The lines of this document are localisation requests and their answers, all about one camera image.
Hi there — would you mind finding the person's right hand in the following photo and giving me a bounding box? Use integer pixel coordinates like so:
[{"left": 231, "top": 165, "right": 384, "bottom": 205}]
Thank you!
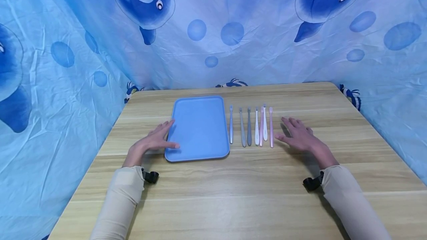
[{"left": 274, "top": 117, "right": 329, "bottom": 163}]

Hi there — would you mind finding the person's left hand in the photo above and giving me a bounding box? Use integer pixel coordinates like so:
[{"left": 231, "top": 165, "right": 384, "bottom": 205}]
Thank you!
[{"left": 127, "top": 120, "right": 181, "bottom": 162}]

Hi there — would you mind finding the blue rectangular plastic tray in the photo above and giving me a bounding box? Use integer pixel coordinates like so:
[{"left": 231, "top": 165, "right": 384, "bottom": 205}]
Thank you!
[{"left": 164, "top": 96, "right": 230, "bottom": 163}]

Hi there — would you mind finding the row of toothbrushes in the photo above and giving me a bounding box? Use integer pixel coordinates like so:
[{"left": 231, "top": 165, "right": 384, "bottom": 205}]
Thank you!
[{"left": 229, "top": 104, "right": 275, "bottom": 149}]

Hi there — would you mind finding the black wrist band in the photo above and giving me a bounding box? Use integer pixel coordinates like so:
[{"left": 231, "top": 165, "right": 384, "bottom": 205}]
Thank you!
[
  {"left": 141, "top": 168, "right": 160, "bottom": 184},
  {"left": 302, "top": 171, "right": 325, "bottom": 193}
]

